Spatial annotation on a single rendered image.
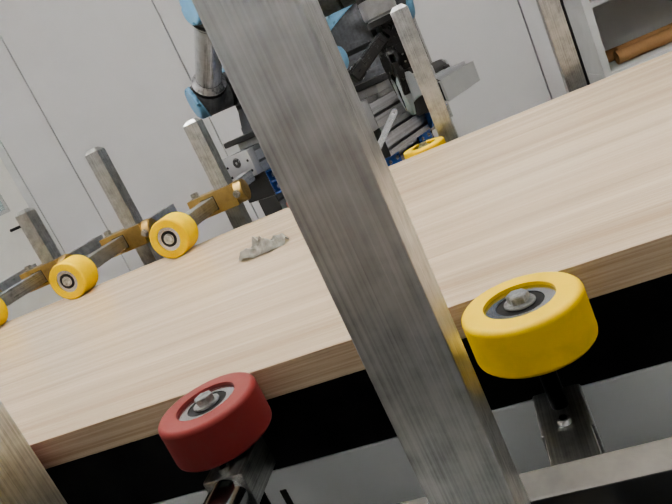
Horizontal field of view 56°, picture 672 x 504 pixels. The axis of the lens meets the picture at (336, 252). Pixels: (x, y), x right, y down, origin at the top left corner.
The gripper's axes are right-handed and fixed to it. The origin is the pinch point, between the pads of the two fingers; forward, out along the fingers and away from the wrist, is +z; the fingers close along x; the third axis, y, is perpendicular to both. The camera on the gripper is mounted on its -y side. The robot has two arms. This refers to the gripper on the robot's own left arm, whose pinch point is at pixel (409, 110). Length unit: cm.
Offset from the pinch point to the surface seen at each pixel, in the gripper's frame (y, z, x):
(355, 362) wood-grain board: -35, 7, -92
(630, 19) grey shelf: 196, 27, 219
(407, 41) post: 2.0, -13.4, -11.2
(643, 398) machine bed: -16, 18, -97
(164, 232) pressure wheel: -56, 0, -15
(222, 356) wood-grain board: -45, 5, -82
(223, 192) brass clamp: -44.3, -0.6, 4.9
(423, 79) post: 2.2, -5.4, -11.2
